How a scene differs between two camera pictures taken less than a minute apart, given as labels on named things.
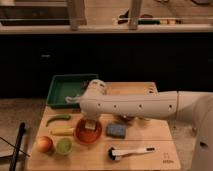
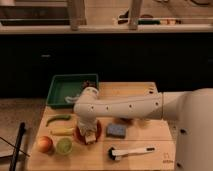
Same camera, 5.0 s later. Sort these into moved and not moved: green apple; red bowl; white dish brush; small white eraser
Moved: small white eraser
Not moved: green apple; white dish brush; red bowl
